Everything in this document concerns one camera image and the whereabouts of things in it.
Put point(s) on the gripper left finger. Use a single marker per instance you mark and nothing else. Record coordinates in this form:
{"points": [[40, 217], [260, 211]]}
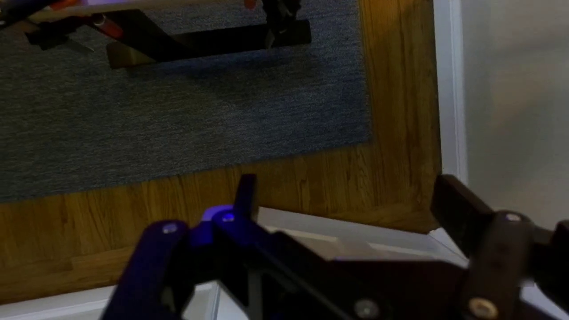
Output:
{"points": [[151, 266]]}

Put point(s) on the white door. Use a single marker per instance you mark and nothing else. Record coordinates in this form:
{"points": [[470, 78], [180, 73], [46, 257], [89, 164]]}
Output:
{"points": [[320, 224]]}

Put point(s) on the grey carpet mat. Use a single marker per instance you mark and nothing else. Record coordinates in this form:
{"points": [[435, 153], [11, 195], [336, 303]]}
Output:
{"points": [[178, 124]]}

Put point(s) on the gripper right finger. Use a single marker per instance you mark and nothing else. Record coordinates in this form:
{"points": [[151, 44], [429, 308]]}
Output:
{"points": [[502, 258]]}

